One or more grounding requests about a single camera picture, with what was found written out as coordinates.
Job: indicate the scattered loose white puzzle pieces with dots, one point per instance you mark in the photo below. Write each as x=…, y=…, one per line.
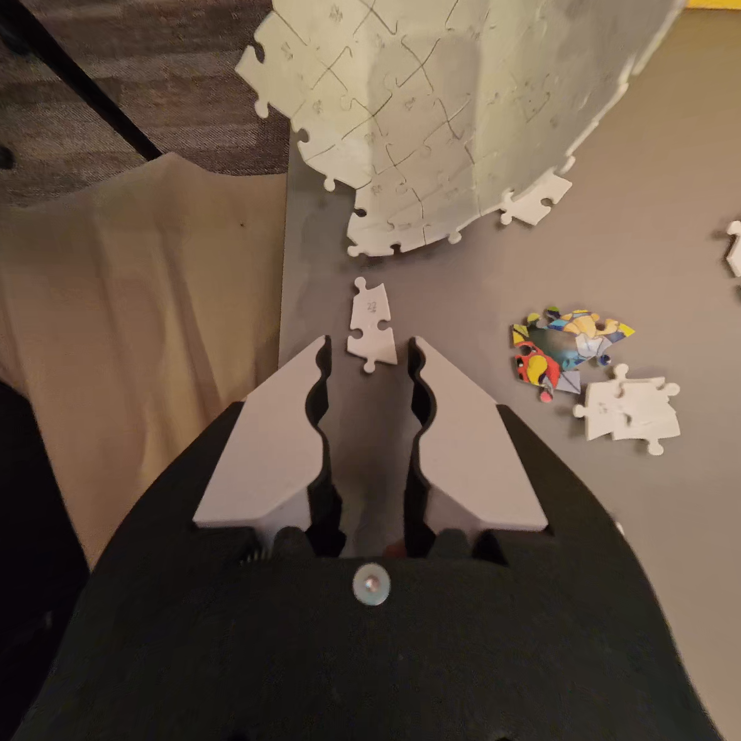
x=631, y=411

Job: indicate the unfinished puzzle ball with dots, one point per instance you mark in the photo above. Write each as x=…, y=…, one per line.
x=440, y=116

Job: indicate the black metal table leg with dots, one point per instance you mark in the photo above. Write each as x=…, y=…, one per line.
x=81, y=87

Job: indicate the joined white puzzle piece pair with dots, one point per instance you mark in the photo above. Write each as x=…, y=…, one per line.
x=370, y=312

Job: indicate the person's black jacket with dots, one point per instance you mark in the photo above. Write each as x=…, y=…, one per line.
x=29, y=521

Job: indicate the colourful joined puzzle pieces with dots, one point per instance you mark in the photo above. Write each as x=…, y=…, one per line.
x=544, y=364

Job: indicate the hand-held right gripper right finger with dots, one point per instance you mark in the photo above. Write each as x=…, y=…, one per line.
x=474, y=463

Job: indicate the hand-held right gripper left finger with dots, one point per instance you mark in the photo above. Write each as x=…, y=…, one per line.
x=266, y=457

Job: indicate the person's beige trousers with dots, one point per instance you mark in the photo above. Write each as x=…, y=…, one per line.
x=144, y=318

